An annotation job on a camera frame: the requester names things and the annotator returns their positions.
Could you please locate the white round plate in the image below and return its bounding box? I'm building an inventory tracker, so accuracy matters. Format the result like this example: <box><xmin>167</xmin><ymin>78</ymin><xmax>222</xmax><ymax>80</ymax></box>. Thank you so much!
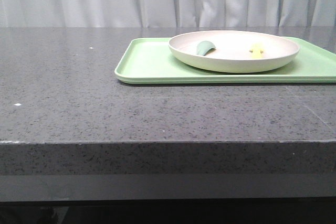
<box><xmin>169</xmin><ymin>30</ymin><xmax>300</xmax><ymax>73</ymax></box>

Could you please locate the green plastic spoon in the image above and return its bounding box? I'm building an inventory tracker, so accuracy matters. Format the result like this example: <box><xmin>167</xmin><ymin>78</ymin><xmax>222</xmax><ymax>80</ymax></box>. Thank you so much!
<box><xmin>196</xmin><ymin>40</ymin><xmax>216</xmax><ymax>56</ymax></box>

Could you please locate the yellow plastic fork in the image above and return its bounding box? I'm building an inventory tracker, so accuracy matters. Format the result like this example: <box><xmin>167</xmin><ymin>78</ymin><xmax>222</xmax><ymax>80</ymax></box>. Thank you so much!
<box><xmin>249</xmin><ymin>43</ymin><xmax>264</xmax><ymax>59</ymax></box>

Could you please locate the light green serving tray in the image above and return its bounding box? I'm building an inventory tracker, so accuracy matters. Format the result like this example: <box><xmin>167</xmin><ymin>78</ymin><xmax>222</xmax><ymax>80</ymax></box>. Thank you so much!
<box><xmin>114</xmin><ymin>37</ymin><xmax>335</xmax><ymax>84</ymax></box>

